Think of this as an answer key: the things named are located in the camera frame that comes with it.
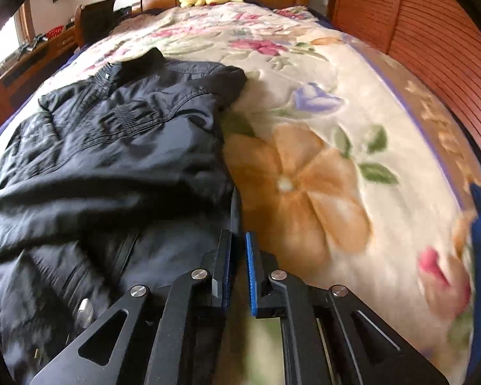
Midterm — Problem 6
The wooden chair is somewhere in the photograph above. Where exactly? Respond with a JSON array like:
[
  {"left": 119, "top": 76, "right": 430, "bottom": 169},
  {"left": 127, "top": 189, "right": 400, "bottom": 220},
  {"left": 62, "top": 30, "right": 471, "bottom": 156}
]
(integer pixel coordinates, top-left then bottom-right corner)
[{"left": 74, "top": 0, "right": 117, "bottom": 49}]

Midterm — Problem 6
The black jacket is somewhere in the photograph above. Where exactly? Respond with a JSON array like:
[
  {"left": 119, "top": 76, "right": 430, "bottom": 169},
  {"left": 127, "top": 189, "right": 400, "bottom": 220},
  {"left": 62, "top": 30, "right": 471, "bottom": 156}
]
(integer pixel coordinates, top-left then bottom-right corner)
[{"left": 0, "top": 47, "right": 249, "bottom": 385}]

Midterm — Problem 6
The wooden desk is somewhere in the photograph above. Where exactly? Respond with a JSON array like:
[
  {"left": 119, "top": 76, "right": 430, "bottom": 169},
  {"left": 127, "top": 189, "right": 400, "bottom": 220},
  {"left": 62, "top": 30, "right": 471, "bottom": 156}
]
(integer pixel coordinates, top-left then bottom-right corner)
[{"left": 0, "top": 24, "right": 81, "bottom": 107}]

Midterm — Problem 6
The wooden louvred wardrobe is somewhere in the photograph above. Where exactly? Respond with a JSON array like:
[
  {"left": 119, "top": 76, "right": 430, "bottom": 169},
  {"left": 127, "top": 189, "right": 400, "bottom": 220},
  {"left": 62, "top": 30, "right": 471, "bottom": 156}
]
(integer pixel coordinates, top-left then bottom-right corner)
[{"left": 326, "top": 0, "right": 481, "bottom": 179}]

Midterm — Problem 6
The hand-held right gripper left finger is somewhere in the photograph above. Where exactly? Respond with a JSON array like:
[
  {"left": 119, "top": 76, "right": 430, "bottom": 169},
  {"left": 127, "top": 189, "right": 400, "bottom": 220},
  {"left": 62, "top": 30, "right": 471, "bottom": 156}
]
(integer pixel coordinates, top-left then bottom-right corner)
[{"left": 30, "top": 230, "right": 234, "bottom": 385}]

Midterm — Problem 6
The window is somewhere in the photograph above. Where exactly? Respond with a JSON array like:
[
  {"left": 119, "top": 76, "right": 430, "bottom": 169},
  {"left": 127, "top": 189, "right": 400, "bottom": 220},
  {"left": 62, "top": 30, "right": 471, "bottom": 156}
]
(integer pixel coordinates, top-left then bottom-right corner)
[{"left": 6, "top": 3, "right": 35, "bottom": 51}]

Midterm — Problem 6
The floral blanket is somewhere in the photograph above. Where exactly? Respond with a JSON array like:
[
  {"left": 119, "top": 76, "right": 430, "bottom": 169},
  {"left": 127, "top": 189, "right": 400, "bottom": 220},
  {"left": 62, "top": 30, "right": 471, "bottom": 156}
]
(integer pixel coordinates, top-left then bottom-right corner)
[{"left": 0, "top": 2, "right": 481, "bottom": 385}]

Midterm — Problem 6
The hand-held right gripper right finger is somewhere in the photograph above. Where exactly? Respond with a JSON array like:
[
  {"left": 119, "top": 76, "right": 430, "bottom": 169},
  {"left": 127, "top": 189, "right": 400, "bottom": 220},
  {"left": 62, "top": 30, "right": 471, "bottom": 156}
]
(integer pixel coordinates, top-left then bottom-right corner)
[{"left": 245, "top": 231, "right": 451, "bottom": 385}]

